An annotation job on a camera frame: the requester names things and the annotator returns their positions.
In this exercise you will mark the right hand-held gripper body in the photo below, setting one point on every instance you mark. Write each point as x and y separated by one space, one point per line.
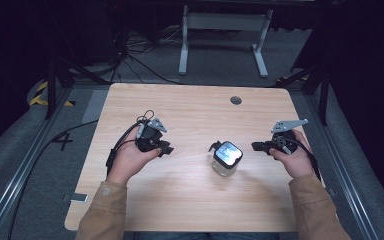
284 139

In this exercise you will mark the person's right hand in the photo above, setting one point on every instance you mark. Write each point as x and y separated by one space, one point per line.
300 160

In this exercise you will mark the aluminium floor rail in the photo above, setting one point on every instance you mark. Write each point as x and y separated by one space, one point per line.
16 180
341 160

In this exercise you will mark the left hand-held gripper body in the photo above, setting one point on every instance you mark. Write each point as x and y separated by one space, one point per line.
150 135

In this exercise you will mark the yellow and black floor tape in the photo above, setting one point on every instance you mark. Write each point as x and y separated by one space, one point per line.
36 98

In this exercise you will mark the grey floor plate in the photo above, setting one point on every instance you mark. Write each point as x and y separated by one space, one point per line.
95 106

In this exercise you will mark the grey metal desk frame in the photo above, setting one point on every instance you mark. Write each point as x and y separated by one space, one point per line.
225 21

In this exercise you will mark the person's left hand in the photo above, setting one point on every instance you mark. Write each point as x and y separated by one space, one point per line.
128 160

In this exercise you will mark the black metal stand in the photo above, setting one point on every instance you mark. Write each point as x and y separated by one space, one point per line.
323 93
50 90

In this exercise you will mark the glass jar with black lid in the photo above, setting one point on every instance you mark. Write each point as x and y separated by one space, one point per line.
227 158

